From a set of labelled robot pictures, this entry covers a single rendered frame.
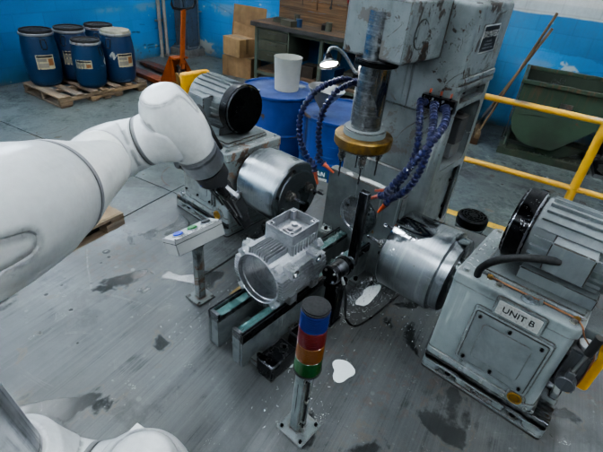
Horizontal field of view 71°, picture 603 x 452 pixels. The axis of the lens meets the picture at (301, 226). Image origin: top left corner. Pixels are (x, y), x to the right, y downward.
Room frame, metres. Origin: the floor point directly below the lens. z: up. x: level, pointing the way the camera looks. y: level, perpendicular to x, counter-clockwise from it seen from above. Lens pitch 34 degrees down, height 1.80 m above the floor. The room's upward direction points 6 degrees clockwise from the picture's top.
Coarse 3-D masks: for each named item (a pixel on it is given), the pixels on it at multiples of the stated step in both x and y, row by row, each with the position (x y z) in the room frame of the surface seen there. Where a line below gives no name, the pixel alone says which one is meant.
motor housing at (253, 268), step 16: (256, 240) 1.00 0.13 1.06; (272, 240) 0.95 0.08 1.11; (240, 256) 0.92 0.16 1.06; (256, 256) 0.99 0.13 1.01; (272, 256) 0.89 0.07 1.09; (288, 256) 0.92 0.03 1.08; (304, 256) 0.95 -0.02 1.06; (240, 272) 0.94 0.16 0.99; (256, 272) 0.97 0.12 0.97; (304, 272) 0.92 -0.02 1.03; (320, 272) 0.98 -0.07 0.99; (256, 288) 0.92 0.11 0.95; (272, 288) 0.94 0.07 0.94; (288, 288) 0.85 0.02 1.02
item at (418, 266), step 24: (408, 216) 1.06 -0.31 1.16; (384, 240) 1.05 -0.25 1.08; (408, 240) 0.98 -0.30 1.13; (432, 240) 0.96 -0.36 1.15; (456, 240) 0.97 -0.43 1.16; (384, 264) 0.97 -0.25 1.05; (408, 264) 0.93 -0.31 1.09; (432, 264) 0.91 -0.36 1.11; (456, 264) 0.92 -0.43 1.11; (408, 288) 0.91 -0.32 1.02; (432, 288) 0.89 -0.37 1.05
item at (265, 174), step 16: (256, 160) 1.37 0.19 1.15; (272, 160) 1.36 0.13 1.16; (288, 160) 1.36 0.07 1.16; (240, 176) 1.36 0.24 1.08; (256, 176) 1.32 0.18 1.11; (272, 176) 1.29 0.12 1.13; (288, 176) 1.30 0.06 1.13; (304, 176) 1.36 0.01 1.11; (256, 192) 1.29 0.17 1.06; (272, 192) 1.25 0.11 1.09; (288, 192) 1.29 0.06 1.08; (304, 192) 1.37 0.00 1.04; (256, 208) 1.30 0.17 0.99; (272, 208) 1.24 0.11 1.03; (288, 208) 1.30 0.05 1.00; (304, 208) 1.37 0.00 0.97
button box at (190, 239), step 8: (200, 224) 1.05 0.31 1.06; (208, 224) 1.04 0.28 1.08; (216, 224) 1.05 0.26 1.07; (184, 232) 0.99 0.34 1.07; (192, 232) 0.99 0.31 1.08; (200, 232) 1.01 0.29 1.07; (208, 232) 1.02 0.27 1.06; (216, 232) 1.04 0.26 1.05; (224, 232) 1.06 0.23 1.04; (168, 240) 0.96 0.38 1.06; (176, 240) 0.94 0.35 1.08; (184, 240) 0.96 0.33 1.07; (192, 240) 0.98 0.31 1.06; (200, 240) 0.99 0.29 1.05; (208, 240) 1.01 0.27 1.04; (168, 248) 0.96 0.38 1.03; (176, 248) 0.94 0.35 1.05; (184, 248) 0.95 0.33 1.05; (192, 248) 0.97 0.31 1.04
